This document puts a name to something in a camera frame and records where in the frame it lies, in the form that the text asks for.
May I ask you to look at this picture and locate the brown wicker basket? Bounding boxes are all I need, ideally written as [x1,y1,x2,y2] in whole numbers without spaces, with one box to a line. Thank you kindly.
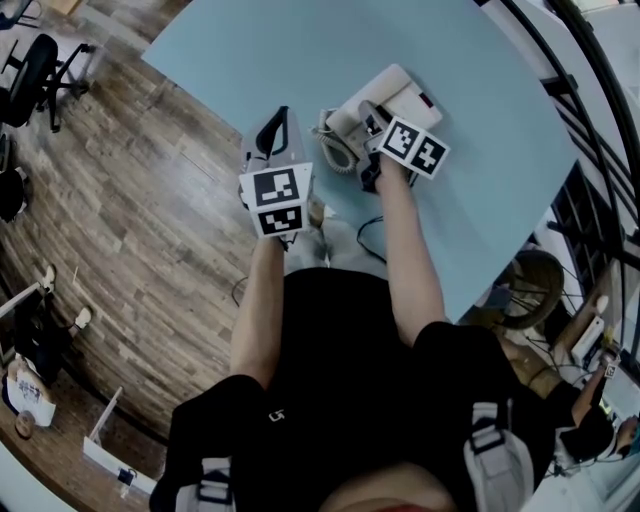
[492,249,566,331]

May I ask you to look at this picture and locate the beige telephone base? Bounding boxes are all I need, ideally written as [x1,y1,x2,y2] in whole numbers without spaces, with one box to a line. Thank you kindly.
[344,82,445,159]

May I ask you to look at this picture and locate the clear plastic bottle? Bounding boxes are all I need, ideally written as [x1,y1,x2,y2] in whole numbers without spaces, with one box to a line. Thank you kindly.
[115,467,139,499]

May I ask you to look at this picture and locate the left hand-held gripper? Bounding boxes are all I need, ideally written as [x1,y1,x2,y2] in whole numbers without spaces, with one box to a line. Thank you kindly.
[238,104,315,246]

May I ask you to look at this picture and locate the person's right forearm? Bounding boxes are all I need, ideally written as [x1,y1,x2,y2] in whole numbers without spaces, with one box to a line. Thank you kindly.
[374,169,447,349]

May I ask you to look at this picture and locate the blue cloth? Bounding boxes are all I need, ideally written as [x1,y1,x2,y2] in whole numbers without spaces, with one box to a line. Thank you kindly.
[487,284,514,309]

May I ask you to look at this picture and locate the person's left forearm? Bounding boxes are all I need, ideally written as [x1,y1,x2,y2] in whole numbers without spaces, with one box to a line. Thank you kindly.
[229,234,289,389]

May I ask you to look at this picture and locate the person's right grey backpack strap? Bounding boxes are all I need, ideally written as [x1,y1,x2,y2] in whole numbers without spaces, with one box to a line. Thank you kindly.
[462,399,534,512]

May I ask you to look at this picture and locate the person's grey trousers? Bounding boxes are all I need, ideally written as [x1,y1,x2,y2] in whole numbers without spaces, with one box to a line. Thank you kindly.
[294,214,391,274]

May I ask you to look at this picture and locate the person's left grey backpack strap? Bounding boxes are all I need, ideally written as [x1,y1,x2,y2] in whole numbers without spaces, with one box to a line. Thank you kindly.
[174,454,236,512]

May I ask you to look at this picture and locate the thin black bent wire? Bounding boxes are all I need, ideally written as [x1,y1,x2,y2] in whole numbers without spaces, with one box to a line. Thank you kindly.
[355,214,389,264]

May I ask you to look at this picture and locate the white cardboard box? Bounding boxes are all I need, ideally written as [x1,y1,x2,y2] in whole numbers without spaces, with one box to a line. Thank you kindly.
[569,314,607,366]

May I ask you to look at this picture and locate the grey telephone cord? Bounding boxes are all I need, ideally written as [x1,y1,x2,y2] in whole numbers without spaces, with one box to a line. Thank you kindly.
[310,108,357,175]

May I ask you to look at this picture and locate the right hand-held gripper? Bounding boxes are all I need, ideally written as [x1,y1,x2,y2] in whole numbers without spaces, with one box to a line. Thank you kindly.
[357,100,451,195]

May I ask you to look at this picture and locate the person's grey backpack strap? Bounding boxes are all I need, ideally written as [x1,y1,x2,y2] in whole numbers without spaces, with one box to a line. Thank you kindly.
[174,454,236,512]
[462,399,534,512]

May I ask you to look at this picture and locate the black metal railing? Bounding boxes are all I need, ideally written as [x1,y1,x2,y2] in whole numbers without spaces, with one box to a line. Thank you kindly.
[509,0,640,361]

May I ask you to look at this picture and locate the white telephone handset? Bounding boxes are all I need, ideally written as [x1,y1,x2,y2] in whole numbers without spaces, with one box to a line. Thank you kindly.
[324,63,416,137]

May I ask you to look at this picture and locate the person's black t-shirt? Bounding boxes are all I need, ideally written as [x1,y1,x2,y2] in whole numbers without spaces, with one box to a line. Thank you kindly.
[149,267,559,512]

